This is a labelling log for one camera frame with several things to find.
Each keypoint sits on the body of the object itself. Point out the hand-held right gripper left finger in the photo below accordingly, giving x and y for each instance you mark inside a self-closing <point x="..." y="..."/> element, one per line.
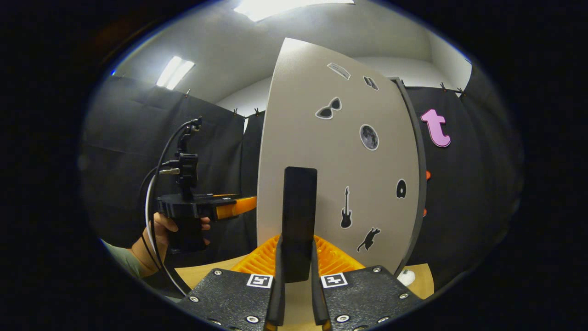
<point x="278" y="303"/>

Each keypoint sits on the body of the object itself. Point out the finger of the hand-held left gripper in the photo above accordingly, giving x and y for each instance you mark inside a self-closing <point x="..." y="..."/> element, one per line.
<point x="236" y="208"/>

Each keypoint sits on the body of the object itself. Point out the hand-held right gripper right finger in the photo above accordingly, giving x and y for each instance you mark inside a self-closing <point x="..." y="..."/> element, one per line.
<point x="318" y="303"/>

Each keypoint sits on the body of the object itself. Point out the beige cabinet door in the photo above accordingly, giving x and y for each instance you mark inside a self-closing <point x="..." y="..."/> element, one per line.
<point x="312" y="138"/>

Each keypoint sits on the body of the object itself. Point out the black backdrop cloth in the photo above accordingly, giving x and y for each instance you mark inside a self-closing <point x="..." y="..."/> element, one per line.
<point x="128" y="138"/>

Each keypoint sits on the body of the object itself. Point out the small white object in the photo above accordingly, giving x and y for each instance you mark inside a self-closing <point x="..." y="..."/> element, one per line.
<point x="406" y="277"/>

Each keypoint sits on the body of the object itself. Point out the small ceiling light panel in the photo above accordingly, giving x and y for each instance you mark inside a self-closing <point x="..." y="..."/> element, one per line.
<point x="174" y="72"/>

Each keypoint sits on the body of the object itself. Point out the large ceiling light panel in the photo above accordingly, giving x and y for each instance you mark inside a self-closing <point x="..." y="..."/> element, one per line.
<point x="285" y="8"/>

